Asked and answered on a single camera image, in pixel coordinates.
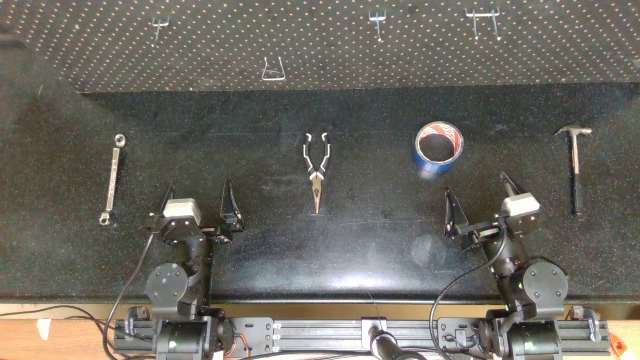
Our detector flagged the mounting rail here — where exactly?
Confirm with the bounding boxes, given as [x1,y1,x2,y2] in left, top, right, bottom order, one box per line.
[112,304,613,360]

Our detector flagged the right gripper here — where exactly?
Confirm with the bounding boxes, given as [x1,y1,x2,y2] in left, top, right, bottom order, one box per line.
[443,171,523,252]

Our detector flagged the wrench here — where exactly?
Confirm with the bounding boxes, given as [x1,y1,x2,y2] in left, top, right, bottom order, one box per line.
[98,132,127,227]

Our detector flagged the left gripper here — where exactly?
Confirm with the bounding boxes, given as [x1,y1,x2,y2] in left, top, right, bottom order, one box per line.
[147,178,247,247]

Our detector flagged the black and white pliers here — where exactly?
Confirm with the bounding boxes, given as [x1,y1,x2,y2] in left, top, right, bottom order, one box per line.
[301,131,333,216]

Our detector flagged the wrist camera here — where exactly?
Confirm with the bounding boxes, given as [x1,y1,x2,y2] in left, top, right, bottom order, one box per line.
[161,197,203,227]
[500,191,543,224]

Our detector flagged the orange plastic piece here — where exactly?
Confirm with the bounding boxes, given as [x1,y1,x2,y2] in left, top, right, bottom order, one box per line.
[609,333,629,359]

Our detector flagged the metal hook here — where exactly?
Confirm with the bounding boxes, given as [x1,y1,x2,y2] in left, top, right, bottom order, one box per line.
[260,55,288,83]
[463,6,503,43]
[367,10,388,44]
[151,16,171,46]

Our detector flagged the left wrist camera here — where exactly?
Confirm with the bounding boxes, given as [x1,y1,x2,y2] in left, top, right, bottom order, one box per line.
[161,197,203,227]

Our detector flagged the hammer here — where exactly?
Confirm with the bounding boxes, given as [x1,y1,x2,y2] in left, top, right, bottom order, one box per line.
[553,124,594,218]

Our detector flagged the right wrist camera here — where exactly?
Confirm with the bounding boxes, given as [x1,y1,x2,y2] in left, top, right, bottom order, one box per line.
[500,191,543,224]

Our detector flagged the thin black cable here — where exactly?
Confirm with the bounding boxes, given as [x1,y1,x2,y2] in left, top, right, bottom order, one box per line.
[0,303,107,334]

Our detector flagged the roll of blue tape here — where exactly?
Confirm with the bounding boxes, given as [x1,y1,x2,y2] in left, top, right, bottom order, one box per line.
[412,119,466,177]

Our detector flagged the black pegboard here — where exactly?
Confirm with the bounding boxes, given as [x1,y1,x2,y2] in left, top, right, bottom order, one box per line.
[0,0,640,94]

